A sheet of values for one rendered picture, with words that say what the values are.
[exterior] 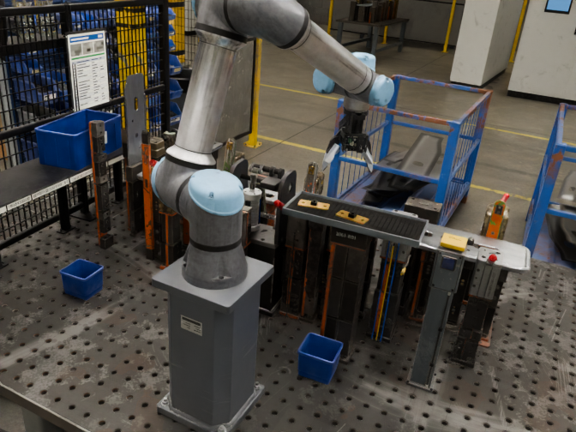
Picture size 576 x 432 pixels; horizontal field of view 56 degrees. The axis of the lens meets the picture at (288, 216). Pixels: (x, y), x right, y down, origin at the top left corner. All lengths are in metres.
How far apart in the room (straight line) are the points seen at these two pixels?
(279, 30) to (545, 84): 8.44
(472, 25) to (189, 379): 8.53
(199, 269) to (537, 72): 8.52
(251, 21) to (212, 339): 0.68
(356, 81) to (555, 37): 8.12
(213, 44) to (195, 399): 0.83
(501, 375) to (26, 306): 1.49
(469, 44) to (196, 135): 8.40
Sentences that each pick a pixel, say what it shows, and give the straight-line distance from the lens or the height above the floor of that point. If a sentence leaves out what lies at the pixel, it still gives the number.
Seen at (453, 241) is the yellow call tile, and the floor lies 1.16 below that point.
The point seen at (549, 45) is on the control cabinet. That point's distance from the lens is 9.38.
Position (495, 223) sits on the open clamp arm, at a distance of 1.90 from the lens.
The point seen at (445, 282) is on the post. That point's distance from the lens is 1.45.
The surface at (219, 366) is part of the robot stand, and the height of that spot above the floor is 0.91.
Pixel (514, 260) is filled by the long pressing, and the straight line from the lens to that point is 1.77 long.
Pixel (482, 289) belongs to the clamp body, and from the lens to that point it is 1.63.
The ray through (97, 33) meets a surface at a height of 1.44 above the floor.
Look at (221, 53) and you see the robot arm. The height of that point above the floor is 1.57.
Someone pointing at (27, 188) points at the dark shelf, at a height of 1.03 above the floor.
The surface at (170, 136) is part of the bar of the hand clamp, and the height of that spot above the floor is 1.21.
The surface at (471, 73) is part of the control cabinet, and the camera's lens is 9.50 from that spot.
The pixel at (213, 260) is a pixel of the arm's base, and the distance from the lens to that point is 1.19.
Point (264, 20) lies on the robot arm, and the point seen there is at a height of 1.65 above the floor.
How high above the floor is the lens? 1.77
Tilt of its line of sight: 26 degrees down
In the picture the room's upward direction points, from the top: 5 degrees clockwise
